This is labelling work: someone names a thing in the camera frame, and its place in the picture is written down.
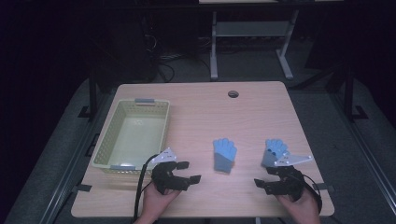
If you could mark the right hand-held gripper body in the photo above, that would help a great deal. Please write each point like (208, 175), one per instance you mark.
(288, 185)

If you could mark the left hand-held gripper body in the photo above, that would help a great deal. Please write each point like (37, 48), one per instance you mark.
(166, 180)

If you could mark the blue shark glove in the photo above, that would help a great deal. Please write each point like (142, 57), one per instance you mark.
(224, 154)
(274, 149)

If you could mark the pale green plastic basket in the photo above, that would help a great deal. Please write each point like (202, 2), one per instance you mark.
(137, 133)

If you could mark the person's left hand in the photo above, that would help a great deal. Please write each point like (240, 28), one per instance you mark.
(155, 202)

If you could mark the person's right hand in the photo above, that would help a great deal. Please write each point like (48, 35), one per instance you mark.
(305, 208)

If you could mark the black table edge clip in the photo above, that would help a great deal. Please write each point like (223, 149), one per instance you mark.
(81, 188)
(323, 187)

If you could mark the grey table grommet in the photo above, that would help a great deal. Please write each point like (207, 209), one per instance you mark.
(233, 94)

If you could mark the black metal stand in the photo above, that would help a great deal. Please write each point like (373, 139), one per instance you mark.
(349, 93)
(92, 93)

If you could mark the white metal desk frame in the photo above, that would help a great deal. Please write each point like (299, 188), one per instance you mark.
(252, 28)

